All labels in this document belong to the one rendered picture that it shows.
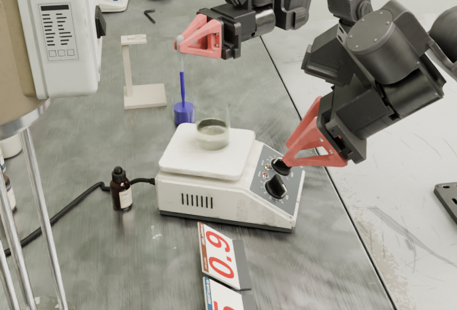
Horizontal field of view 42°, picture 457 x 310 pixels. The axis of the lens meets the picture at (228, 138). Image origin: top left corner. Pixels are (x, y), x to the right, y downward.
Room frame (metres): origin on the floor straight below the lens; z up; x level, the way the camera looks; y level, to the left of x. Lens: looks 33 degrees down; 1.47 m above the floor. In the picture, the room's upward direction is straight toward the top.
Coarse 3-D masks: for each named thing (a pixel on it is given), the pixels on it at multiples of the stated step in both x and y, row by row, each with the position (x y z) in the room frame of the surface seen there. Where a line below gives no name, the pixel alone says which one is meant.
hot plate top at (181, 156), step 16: (192, 128) 0.77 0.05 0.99; (176, 144) 0.72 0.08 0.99; (192, 144) 0.72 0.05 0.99; (240, 144) 0.72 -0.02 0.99; (160, 160) 0.68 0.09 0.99; (176, 160) 0.68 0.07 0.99; (192, 160) 0.68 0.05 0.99; (208, 160) 0.68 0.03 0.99; (224, 160) 0.68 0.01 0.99; (240, 160) 0.68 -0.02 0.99; (208, 176) 0.66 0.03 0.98; (224, 176) 0.65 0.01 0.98; (240, 176) 0.65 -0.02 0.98
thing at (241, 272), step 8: (200, 240) 0.57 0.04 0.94; (232, 240) 0.61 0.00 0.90; (240, 240) 0.61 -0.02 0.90; (200, 248) 0.56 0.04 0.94; (232, 248) 0.59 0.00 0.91; (240, 248) 0.60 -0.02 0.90; (232, 256) 0.58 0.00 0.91; (240, 256) 0.58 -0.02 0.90; (240, 264) 0.57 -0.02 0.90; (240, 272) 0.55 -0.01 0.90; (248, 272) 0.55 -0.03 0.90; (216, 280) 0.53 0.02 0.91; (224, 280) 0.52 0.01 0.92; (240, 280) 0.54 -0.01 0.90; (248, 280) 0.54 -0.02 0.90; (232, 288) 0.52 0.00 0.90; (240, 288) 0.52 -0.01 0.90; (248, 288) 0.52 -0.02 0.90
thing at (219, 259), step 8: (208, 232) 0.60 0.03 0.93; (216, 232) 0.61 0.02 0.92; (208, 240) 0.58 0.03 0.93; (216, 240) 0.59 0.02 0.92; (224, 240) 0.60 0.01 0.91; (208, 248) 0.56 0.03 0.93; (216, 248) 0.57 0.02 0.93; (224, 248) 0.58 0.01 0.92; (208, 256) 0.55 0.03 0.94; (216, 256) 0.56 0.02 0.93; (224, 256) 0.57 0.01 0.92; (208, 264) 0.53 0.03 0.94; (216, 264) 0.54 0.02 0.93; (224, 264) 0.55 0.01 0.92; (232, 264) 0.56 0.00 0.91; (216, 272) 0.53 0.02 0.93; (224, 272) 0.54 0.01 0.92; (232, 272) 0.55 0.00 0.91; (232, 280) 0.53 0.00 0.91
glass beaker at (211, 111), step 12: (204, 96) 0.75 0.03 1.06; (216, 96) 0.75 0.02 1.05; (228, 96) 0.73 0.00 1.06; (204, 108) 0.74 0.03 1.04; (216, 108) 0.75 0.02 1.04; (228, 108) 0.71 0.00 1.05; (204, 120) 0.70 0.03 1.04; (216, 120) 0.70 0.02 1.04; (228, 120) 0.71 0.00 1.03; (204, 132) 0.70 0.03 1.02; (216, 132) 0.70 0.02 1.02; (228, 132) 0.71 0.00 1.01; (204, 144) 0.70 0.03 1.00; (216, 144) 0.70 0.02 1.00; (228, 144) 0.71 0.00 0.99
